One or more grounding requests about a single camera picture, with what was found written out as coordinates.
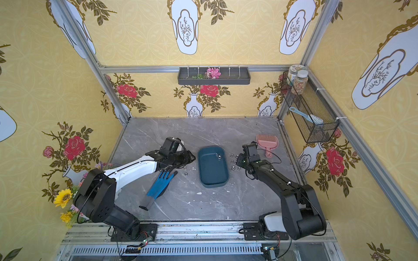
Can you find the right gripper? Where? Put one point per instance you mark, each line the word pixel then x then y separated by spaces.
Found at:
pixel 243 160

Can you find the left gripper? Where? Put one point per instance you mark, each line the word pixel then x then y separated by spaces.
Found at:
pixel 182 156

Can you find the teal plastic storage box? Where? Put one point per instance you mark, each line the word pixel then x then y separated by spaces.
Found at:
pixel 213 172

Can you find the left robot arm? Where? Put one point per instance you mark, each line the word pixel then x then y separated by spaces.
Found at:
pixel 96 196

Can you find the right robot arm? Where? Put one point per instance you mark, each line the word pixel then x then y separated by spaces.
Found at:
pixel 300 209

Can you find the blue grey work glove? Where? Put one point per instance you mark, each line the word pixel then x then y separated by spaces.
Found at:
pixel 158 188

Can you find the pink plastic comb brush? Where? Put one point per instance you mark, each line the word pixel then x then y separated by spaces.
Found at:
pixel 268 143

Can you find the light blue brush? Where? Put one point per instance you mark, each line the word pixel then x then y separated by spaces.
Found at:
pixel 309 117

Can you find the pink flower on shelf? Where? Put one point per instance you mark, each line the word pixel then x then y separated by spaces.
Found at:
pixel 213 73

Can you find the spice jar white lid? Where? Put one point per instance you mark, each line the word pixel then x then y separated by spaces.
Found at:
pixel 300 82

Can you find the glass jar behind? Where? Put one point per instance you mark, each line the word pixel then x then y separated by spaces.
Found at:
pixel 292 72

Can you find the colourful artificial flower bouquet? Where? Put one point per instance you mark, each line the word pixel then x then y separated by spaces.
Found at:
pixel 63 199

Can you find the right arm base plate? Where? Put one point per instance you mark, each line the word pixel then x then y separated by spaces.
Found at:
pixel 258 231

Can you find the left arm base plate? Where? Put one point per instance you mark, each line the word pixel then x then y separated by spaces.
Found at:
pixel 140 233

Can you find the black wire mesh basket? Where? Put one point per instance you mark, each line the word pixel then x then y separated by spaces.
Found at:
pixel 309 102

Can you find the dark grey wall shelf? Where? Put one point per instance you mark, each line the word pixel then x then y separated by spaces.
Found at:
pixel 231 75

